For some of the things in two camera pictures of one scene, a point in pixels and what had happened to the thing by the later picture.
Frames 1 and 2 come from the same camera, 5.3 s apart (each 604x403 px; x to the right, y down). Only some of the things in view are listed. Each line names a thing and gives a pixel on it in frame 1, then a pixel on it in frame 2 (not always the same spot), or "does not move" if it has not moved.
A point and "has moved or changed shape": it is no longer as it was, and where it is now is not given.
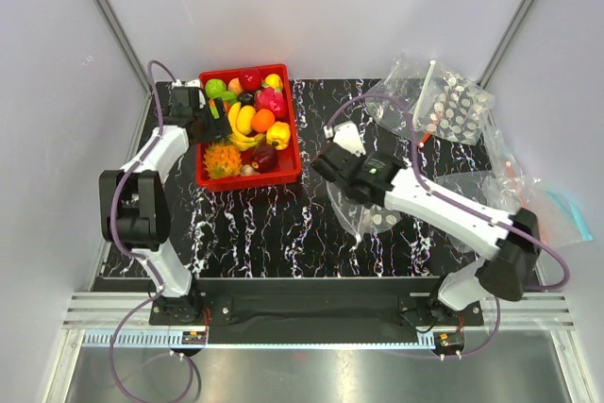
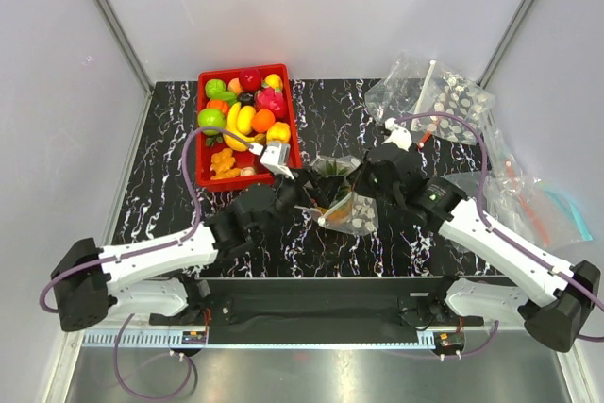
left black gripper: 219,127 to 307,195
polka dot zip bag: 360,219 has moved or changed shape
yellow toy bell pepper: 278,135 does not move
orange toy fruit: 262,121 does not move
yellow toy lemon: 274,80 does not move
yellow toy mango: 243,118 does not move
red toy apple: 250,79 does not move
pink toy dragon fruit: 273,99 does not move
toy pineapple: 222,160 to 343,203
